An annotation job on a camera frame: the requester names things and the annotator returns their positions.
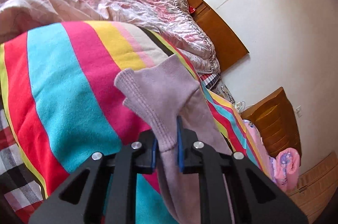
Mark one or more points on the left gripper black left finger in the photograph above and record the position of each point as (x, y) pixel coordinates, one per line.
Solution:
(103, 188)

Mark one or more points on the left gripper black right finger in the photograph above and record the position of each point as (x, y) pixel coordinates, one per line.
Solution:
(232, 189)

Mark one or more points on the lilac fleece pants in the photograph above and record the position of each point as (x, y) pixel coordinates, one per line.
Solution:
(159, 95)

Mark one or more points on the pink bed sheet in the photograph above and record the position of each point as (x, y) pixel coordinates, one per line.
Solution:
(268, 162)

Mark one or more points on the rolled pink floral blanket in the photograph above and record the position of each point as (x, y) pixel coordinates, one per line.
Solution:
(286, 172)

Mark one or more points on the plaid bed sheet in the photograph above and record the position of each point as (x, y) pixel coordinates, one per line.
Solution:
(21, 193)

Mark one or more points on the light wooden wardrobe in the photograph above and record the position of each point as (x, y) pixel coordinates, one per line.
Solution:
(316, 187)

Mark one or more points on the white power strip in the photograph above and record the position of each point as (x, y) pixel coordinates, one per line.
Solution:
(240, 106)

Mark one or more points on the wooden headboard near bed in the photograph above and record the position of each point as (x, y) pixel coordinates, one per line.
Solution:
(275, 120)

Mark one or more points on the wooden headboard bed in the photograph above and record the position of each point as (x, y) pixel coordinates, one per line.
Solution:
(228, 47)
(275, 120)

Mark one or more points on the rainbow striped blanket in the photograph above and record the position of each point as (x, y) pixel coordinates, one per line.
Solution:
(58, 93)

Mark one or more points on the floral covered nightstand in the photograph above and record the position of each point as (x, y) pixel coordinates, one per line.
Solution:
(221, 89)

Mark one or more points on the wooden headboard far bed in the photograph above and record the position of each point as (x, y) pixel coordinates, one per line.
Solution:
(228, 47)

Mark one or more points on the pink floral quilt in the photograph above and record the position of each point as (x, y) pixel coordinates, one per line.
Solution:
(169, 18)

